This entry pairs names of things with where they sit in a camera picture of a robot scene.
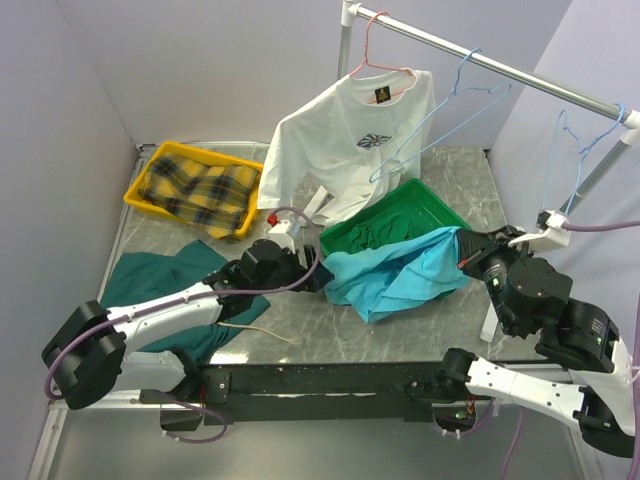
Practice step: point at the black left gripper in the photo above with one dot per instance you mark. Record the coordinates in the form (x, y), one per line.
(300, 272)

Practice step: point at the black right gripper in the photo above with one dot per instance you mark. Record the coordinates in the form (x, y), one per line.
(473, 245)

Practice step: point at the light blue t shirt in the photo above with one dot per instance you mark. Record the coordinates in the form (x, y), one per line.
(396, 277)

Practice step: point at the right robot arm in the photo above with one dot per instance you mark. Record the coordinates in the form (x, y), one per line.
(530, 297)

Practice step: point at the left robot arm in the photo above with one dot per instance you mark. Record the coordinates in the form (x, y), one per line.
(102, 350)

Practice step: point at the white t shirt on hanger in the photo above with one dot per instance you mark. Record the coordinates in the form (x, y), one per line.
(359, 139)

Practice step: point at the green cloth in bin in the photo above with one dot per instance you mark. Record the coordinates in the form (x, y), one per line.
(384, 229)

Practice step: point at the white rack base foot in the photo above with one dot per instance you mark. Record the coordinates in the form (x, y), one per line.
(491, 325)

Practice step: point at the white rack foot left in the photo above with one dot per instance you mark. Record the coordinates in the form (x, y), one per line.
(316, 202)

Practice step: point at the green plastic bin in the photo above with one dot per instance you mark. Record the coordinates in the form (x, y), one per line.
(413, 198)

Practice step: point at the yellow plaid cloth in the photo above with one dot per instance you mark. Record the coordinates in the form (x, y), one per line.
(213, 198)

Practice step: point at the dark teal garment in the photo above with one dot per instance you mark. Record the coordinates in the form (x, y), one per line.
(143, 276)

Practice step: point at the metal clothes rack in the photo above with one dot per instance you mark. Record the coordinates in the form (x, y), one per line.
(628, 118)

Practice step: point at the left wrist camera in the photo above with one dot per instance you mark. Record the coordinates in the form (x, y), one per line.
(282, 231)

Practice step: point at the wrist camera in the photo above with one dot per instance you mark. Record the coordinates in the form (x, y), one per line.
(550, 234)
(282, 231)

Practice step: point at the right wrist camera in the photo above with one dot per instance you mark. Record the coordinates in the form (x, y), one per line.
(550, 234)

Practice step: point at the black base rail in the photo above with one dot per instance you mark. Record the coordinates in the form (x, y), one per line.
(334, 391)

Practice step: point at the pink wire hanger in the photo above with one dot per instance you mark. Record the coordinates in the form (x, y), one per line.
(380, 55)

